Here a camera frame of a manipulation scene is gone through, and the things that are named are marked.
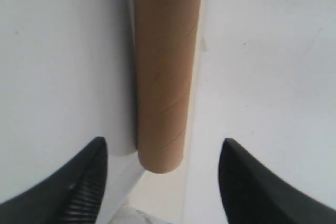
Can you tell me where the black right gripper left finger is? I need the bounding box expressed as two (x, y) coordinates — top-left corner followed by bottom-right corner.
(1, 137), (108, 224)

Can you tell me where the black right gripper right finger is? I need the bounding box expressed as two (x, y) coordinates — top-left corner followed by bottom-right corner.
(218, 138), (335, 223)

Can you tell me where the brown cardboard tube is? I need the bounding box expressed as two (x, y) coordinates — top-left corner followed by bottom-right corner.
(133, 0), (201, 174)

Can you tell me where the printed paper towel roll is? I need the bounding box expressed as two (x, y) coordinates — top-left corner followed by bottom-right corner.
(108, 205), (170, 224)

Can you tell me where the white rectangular tray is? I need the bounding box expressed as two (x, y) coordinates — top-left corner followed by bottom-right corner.
(1, 0), (335, 223)

